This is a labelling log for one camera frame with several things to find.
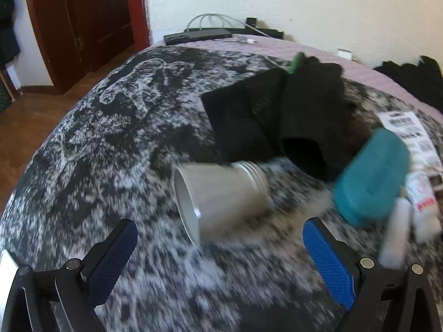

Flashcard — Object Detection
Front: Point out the white LED corn bulb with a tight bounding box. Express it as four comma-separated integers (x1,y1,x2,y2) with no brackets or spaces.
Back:
378,197,411,270

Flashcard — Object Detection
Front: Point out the white pill bottle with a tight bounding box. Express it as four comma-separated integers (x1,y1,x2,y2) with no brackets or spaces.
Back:
405,171,442,243

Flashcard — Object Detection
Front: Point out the teal glasses case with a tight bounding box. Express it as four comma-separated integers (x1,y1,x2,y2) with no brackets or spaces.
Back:
333,128,410,228

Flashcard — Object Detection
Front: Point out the beige ribbed plastic cup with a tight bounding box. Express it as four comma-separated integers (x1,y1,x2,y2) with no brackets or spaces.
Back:
171,161,270,246

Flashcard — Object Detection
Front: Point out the black glove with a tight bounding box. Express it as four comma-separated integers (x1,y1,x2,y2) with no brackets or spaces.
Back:
201,68,288,162
279,53,372,181

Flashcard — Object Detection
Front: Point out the white barcode packaging card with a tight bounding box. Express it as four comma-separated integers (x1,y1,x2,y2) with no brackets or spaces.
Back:
377,111,442,190

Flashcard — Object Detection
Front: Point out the pink quilted bedsheet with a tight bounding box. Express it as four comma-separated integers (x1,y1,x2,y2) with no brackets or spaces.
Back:
151,33,443,124

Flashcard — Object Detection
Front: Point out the black clothing pile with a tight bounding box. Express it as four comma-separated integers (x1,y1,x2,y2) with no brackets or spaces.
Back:
374,56,443,112

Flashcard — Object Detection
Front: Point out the small white charger plug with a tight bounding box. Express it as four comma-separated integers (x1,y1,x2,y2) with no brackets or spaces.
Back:
337,49,354,61

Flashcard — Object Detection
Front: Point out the dark red wooden door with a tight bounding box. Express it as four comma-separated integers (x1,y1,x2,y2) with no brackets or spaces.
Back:
22,0,151,95

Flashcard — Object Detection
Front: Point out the black phone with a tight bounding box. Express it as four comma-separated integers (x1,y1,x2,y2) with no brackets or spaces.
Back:
164,28,232,46

